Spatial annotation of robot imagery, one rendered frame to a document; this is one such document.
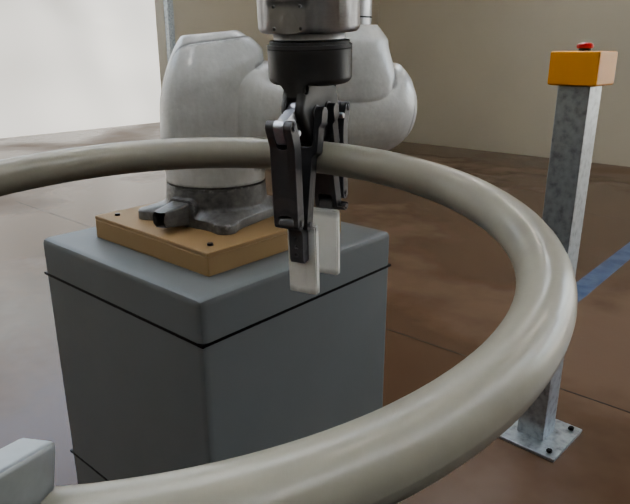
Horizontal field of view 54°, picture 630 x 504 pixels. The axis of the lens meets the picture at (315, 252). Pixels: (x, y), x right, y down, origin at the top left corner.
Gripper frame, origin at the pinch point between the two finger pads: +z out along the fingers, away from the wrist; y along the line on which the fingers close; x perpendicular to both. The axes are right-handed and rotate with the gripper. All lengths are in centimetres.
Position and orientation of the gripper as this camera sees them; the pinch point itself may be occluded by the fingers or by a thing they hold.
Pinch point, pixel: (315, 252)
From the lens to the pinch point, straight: 61.8
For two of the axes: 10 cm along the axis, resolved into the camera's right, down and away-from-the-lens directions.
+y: -4.2, 3.4, -8.4
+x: 9.1, 1.3, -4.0
